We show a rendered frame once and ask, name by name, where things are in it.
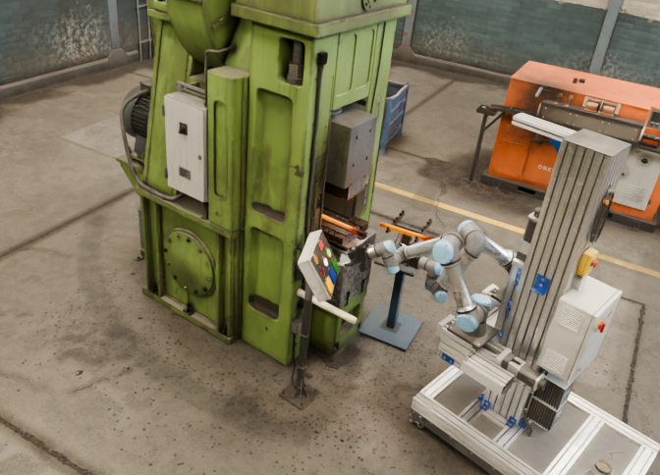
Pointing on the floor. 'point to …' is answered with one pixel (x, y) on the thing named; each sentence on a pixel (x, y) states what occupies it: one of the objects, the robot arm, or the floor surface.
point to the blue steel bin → (394, 112)
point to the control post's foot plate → (300, 395)
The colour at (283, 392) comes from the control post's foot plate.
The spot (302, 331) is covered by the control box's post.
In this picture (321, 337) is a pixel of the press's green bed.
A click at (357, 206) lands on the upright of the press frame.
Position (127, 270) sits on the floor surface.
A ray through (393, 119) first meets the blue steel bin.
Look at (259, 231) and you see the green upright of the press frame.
